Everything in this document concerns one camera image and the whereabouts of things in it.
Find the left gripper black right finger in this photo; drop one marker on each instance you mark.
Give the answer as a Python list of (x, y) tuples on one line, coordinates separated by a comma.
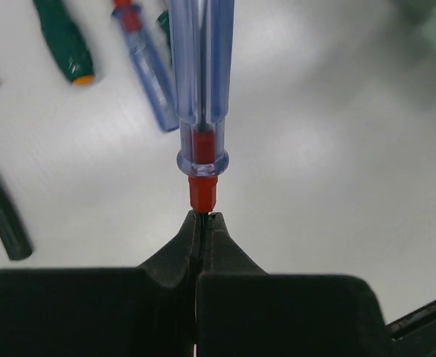
[(244, 311)]

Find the small claw hammer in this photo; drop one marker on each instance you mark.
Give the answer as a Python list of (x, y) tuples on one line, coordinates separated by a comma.
[(13, 235)]

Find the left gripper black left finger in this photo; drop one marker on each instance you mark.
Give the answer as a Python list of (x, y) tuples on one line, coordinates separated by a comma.
[(147, 310)]

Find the green orange stubby screwdriver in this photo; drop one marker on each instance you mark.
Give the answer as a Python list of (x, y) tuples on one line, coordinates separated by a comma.
[(65, 42)]

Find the blue handled screwdriver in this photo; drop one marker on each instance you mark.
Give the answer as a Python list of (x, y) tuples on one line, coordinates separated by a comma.
[(150, 67)]

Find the red blue screwdriver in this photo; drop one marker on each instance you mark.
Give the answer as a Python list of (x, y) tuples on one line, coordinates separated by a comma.
[(201, 34)]

